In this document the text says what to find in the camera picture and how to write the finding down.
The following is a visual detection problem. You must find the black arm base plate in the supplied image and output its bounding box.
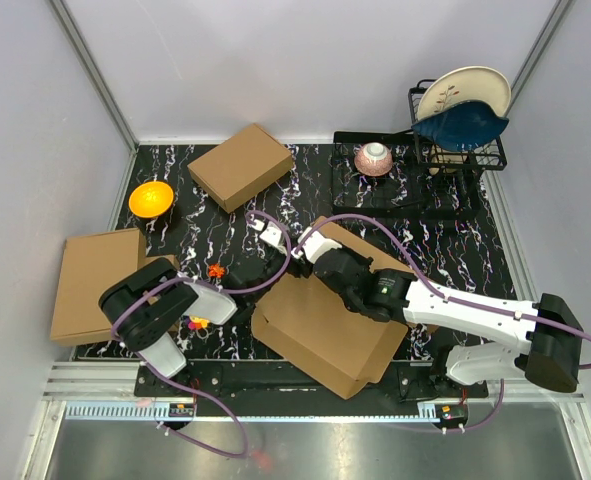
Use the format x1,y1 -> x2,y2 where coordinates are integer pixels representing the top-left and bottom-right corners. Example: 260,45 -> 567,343
133,360 -> 490,401

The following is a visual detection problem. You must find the black wire dish rack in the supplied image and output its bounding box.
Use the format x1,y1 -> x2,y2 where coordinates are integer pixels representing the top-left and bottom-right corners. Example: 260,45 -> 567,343
332,79 -> 507,221

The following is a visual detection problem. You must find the blue leaf plate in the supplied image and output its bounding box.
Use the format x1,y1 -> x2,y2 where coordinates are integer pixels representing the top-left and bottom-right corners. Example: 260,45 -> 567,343
411,100 -> 509,152

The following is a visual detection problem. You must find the beige cup in rack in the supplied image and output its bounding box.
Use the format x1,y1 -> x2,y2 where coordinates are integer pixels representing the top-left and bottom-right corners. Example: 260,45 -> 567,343
428,153 -> 464,176

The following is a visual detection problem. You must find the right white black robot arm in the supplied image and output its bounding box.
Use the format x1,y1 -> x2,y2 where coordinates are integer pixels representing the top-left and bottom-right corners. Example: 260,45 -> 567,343
312,248 -> 582,397

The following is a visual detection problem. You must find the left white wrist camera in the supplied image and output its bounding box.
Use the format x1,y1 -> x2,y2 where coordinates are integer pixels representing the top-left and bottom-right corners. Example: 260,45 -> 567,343
259,222 -> 287,254

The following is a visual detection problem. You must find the large cardboard box left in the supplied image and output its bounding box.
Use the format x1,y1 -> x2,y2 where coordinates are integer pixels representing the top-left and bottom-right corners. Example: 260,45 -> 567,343
50,228 -> 145,347

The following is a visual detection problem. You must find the orange bowl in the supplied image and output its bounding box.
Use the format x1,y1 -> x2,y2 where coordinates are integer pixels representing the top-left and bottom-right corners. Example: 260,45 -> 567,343
128,181 -> 174,219

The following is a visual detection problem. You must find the pink patterned bowl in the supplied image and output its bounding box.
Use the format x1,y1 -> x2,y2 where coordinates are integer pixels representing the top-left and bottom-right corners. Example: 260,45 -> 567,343
354,142 -> 393,177

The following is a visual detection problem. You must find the cream floral plate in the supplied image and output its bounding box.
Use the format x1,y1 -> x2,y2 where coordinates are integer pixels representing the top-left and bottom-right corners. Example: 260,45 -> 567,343
416,66 -> 512,120

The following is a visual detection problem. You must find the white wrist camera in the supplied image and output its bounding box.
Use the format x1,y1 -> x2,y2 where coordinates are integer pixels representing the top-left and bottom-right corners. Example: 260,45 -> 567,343
291,228 -> 342,264
259,222 -> 287,254

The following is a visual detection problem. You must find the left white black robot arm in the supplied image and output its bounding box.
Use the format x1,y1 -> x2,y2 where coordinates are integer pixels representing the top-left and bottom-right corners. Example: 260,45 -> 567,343
98,255 -> 286,396

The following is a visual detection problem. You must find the small cardboard box left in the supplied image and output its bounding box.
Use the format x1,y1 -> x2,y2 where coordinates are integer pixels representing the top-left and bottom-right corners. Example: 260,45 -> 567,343
138,255 -> 180,274

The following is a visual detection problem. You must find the rainbow flower toy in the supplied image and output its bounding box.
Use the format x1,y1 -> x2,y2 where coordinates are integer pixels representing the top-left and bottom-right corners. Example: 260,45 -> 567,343
187,316 -> 210,331

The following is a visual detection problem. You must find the closed cardboard box back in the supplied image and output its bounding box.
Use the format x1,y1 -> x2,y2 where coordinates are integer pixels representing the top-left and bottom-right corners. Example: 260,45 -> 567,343
189,124 -> 294,213

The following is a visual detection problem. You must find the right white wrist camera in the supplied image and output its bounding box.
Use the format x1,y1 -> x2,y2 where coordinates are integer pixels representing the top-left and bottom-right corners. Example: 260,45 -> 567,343
291,228 -> 342,264

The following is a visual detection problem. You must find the small orange red toy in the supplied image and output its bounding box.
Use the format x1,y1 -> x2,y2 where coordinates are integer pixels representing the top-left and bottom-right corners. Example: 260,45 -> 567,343
207,263 -> 226,279

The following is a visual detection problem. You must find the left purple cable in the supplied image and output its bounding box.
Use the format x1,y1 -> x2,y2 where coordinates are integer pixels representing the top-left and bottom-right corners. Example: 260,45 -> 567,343
111,209 -> 294,458

